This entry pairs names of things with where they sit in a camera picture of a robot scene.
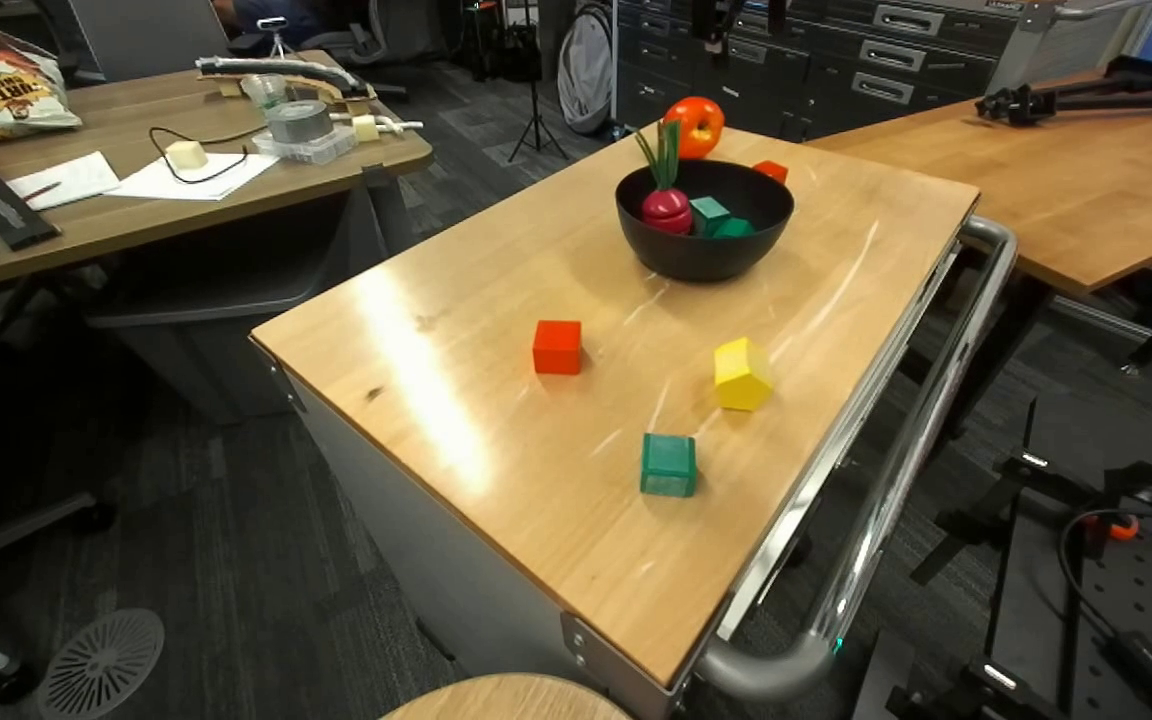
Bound red cube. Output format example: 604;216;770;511
533;322;584;378

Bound green cube edge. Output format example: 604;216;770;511
691;197;732;223

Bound green cube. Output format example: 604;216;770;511
708;216;753;242
639;432;700;497

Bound red orange toy apple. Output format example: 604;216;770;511
669;98;724;159

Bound small orange red block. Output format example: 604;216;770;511
753;159;789;183

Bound red toy radish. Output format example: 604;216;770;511
635;119;691;238

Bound black bowl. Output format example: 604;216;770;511
617;159;795;285

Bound yellow cube near headset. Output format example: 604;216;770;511
712;336;772;411

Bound round wooden stool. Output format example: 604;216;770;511
379;671;634;720

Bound white paper sheets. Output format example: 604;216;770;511
115;152;276;206

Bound wooden office desk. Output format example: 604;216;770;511
0;57;434;285

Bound chip snack bag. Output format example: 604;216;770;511
0;29;79;142

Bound metal cart handle bar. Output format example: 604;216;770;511
691;216;1018;699

